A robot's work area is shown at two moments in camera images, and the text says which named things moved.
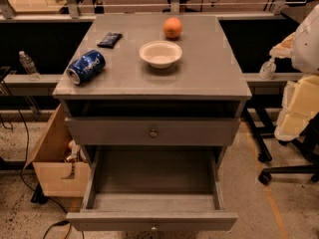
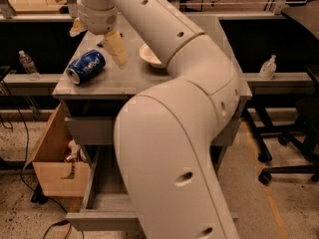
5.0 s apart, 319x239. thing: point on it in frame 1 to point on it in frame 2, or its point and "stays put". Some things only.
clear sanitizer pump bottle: [268, 70] stays put
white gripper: [308, 47] to [97, 21]
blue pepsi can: [86, 67] stays put
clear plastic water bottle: [29, 66] stays put
